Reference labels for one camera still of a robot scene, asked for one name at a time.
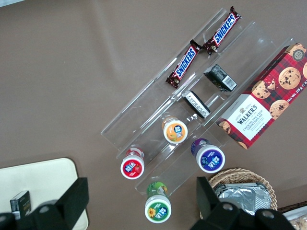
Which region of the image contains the orange lidded yogurt cup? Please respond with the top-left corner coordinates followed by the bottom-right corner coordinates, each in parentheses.
top-left (161, 116), bottom-right (189, 144)

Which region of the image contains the white plastic bin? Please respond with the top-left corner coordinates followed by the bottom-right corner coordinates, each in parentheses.
top-left (283, 206), bottom-right (307, 230)

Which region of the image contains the aluminium foil tray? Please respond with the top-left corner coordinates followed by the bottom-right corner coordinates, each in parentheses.
top-left (213, 182), bottom-right (273, 217)

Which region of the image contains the clear acrylic stepped cup stand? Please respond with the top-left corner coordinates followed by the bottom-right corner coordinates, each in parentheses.
top-left (100, 80), bottom-right (231, 199)

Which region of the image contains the clear bag of cookies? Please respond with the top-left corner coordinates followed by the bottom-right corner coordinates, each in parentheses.
top-left (289, 218), bottom-right (307, 230)

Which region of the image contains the light wicker basket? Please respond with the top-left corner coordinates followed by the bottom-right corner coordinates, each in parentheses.
top-left (207, 167), bottom-right (279, 212)

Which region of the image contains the Snickers chocolate bar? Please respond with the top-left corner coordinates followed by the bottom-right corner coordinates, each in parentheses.
top-left (165, 39), bottom-right (202, 89)
top-left (202, 6), bottom-right (242, 56)

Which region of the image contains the small black box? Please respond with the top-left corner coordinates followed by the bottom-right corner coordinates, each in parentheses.
top-left (203, 64), bottom-right (238, 92)
top-left (181, 90), bottom-right (212, 119)
top-left (10, 190), bottom-right (32, 220)

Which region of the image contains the clear acrylic stepped snack stand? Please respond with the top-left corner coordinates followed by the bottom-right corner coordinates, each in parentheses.
top-left (153, 8), bottom-right (298, 149)

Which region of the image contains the red Walkers shortbread box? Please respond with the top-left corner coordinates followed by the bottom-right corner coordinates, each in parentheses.
top-left (215, 42), bottom-right (307, 150)

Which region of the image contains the green lidded yogurt cup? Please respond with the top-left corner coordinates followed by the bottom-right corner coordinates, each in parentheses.
top-left (144, 181), bottom-right (172, 224)

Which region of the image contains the purple lidded yogurt cup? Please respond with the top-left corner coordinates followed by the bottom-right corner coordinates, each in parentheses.
top-left (190, 138), bottom-right (226, 174)

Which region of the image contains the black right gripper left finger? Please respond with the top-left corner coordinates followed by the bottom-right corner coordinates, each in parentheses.
top-left (32, 177), bottom-right (90, 230)

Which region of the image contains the red lidded yogurt cup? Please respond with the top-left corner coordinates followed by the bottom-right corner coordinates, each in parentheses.
top-left (120, 148), bottom-right (146, 180)

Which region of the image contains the cream plastic tray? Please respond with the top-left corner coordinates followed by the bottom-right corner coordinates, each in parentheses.
top-left (0, 157), bottom-right (90, 230)

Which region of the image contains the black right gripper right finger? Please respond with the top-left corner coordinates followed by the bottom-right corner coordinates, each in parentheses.
top-left (191, 176), bottom-right (243, 230)

